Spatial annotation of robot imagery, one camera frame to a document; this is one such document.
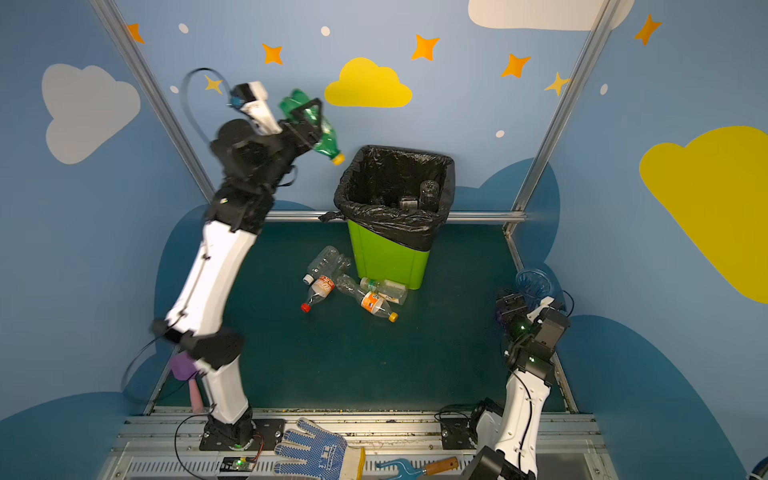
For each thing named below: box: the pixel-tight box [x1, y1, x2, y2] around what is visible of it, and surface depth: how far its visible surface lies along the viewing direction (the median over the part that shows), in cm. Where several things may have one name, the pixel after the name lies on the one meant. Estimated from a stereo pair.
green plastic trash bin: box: [348, 219, 431, 290], surface depth 92 cm
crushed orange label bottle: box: [336, 274, 399, 323], surface depth 97 cm
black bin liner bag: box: [318, 145, 455, 251], surface depth 92 cm
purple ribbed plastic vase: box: [515, 269, 552, 299], surface depth 84 cm
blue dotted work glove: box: [274, 417, 366, 480], surface depth 73 cm
